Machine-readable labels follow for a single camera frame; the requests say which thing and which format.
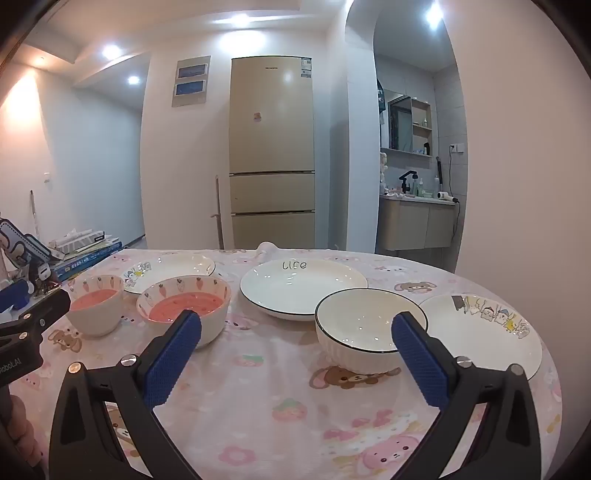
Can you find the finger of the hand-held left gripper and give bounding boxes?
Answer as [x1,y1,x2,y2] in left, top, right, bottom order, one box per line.
[0,290,71,344]
[0,279,29,315]

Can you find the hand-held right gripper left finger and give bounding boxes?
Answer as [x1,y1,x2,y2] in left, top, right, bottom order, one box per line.
[48,309,204,480]

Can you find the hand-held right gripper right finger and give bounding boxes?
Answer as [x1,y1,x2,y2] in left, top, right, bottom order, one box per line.
[391,311,542,480]

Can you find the small pink carrot bowl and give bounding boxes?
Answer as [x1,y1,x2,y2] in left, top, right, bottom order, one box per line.
[67,275,125,337]

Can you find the large pink carrot bowl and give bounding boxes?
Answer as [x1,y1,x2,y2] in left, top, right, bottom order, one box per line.
[136,275,232,350]

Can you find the wide cat print plate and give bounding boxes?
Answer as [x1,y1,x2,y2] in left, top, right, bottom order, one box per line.
[418,294,544,382]

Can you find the white ribbed bowl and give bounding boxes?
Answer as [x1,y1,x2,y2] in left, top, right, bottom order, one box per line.
[315,288,428,375]

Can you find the small cat print plate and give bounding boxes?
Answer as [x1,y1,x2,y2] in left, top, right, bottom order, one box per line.
[122,253,217,295]

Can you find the large white lettered plate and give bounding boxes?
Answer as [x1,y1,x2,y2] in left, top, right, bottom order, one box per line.
[239,258,369,322]

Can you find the person's left hand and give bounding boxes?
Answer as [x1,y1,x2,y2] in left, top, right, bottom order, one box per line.
[0,396,48,480]

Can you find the stack of books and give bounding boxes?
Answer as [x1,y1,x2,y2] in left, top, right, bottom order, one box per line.
[48,228,123,282]

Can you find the pink cartoon printed tablecloth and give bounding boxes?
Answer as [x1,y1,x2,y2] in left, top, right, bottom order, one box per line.
[0,248,562,480]

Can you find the beige vanity cabinet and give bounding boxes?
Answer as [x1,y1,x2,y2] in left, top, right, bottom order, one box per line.
[379,194,459,252]

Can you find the beige refrigerator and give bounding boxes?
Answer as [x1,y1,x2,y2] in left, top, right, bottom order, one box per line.
[229,56,317,250]

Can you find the mirror wall cabinet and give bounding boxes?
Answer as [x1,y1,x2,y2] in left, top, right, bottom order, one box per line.
[387,89,433,153]

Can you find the wall panel with blue windows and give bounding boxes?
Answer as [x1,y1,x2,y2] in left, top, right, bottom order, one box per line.
[172,56,212,108]

